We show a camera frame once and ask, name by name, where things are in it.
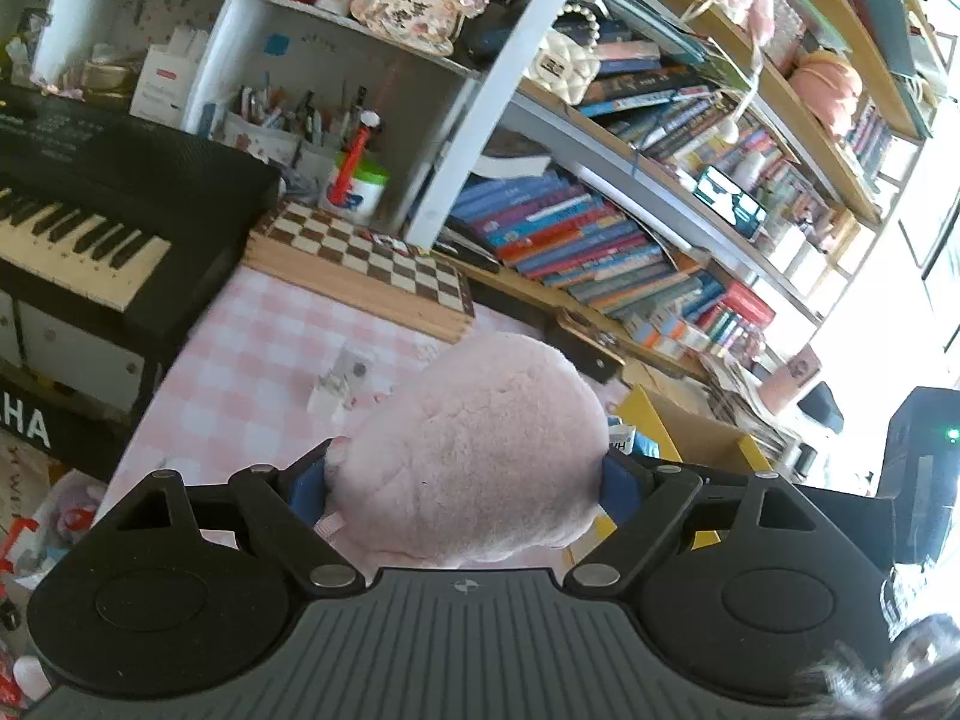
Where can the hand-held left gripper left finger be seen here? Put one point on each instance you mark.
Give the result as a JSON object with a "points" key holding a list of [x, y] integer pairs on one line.
{"points": [[307, 484]]}

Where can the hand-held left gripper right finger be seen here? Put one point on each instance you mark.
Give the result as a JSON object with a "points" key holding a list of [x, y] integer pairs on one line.
{"points": [[619, 487]]}

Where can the yellow cardboard box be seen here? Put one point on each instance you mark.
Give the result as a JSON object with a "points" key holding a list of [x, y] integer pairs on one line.
{"points": [[697, 435]]}

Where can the pink plush toy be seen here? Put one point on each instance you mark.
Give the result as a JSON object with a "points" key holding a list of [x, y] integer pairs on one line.
{"points": [[472, 450]]}

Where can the small clear plastic packet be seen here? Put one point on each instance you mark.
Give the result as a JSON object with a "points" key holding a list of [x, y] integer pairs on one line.
{"points": [[337, 386]]}

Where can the pink checked tablecloth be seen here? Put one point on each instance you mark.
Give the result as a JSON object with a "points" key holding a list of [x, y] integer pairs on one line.
{"points": [[255, 360]]}

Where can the stack of papers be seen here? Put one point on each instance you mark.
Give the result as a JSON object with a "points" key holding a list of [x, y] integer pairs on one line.
{"points": [[739, 405]]}

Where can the orange white small box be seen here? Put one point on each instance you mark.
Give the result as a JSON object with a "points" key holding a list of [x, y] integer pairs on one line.
{"points": [[682, 345], [649, 326]]}

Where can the wooden chessboard box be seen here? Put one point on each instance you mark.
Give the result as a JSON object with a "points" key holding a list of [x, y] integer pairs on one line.
{"points": [[360, 255]]}

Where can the long row of colourful books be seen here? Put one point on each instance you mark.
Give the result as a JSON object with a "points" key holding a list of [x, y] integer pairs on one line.
{"points": [[570, 232]]}

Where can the white printed bag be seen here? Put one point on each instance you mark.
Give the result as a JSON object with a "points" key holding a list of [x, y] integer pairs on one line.
{"points": [[45, 532]]}

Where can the white jar green lid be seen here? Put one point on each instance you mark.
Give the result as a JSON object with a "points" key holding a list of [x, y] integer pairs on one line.
{"points": [[360, 195]]}

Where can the smartphone with lit screen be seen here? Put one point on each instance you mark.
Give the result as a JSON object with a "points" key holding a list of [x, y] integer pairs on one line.
{"points": [[731, 202]]}

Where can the red pen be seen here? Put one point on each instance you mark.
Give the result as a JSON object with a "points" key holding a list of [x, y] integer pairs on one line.
{"points": [[352, 157]]}

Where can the white pen holder with pens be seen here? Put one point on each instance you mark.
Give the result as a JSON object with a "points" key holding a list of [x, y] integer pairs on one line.
{"points": [[255, 139]]}

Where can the black keyboard piano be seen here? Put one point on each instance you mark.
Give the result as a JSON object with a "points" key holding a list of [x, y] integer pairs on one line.
{"points": [[150, 157]]}

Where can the leaning shelf books group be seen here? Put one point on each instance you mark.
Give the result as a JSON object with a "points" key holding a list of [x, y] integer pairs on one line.
{"points": [[675, 127]]}

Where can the pink backpack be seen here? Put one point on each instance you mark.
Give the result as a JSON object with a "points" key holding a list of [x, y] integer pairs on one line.
{"points": [[825, 90]]}

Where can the white box red label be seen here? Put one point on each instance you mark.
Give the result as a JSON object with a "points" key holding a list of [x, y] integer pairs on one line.
{"points": [[161, 90]]}

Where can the white bookshelf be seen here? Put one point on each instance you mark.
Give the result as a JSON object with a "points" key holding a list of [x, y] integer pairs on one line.
{"points": [[521, 52]]}

